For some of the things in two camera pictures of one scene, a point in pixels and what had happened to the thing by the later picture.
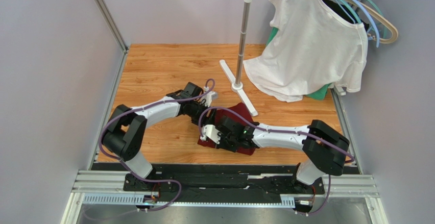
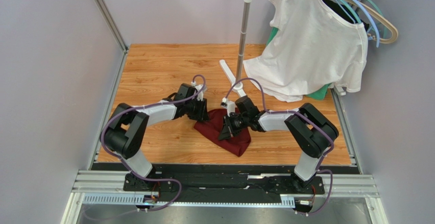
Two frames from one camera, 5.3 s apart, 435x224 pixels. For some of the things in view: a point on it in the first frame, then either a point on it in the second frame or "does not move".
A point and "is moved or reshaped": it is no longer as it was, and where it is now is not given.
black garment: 335,7 does not move
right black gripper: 223,141 → 230,126
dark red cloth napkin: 240,109 is moved or reshaped
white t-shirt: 313,47 does not move
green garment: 318,95 does not move
